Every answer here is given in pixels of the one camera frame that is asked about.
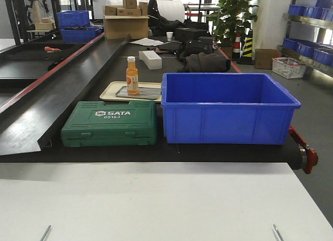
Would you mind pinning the green black screwdriver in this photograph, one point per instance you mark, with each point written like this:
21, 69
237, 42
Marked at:
280, 237
46, 233

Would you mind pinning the small metal tray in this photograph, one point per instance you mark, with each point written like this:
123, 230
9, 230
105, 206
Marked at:
144, 93

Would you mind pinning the beige plastic tray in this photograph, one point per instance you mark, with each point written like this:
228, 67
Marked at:
109, 94

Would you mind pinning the large blue plastic bin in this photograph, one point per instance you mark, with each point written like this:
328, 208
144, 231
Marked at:
225, 108

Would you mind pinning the orange juice bottle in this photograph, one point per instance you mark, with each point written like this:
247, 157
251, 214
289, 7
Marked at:
132, 76

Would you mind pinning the white foam block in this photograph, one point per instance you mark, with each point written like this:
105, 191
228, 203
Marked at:
151, 59

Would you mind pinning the dark folded cloth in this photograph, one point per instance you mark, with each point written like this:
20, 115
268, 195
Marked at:
206, 63

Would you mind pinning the green SATA tool case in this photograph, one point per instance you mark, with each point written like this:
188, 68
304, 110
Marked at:
94, 123

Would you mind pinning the black bag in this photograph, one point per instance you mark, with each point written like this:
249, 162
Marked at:
203, 45

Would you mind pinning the white paper cup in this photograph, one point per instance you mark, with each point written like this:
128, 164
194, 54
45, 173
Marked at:
169, 36

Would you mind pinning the red white traffic cone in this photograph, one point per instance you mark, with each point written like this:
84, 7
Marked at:
236, 47

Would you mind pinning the yellow black traffic cone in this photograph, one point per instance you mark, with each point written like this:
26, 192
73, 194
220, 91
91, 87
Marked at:
247, 51

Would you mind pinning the large cardboard box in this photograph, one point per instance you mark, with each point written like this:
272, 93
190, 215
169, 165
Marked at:
117, 27

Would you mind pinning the brown cardboard box on floor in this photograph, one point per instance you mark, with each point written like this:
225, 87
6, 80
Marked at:
263, 58

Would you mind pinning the green potted plant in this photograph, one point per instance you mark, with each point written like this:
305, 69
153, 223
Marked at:
234, 16

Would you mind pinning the stacked blue bins far left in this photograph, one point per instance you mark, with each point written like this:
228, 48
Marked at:
75, 26

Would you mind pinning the white plastic basket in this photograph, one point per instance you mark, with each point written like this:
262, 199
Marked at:
288, 68

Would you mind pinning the metal shelf with blue bins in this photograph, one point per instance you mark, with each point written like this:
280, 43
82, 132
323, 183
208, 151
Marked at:
308, 37

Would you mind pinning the orange handled tool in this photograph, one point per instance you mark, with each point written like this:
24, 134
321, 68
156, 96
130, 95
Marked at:
51, 49

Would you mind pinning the red conveyor end bracket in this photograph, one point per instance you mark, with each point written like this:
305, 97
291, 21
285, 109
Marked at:
309, 155

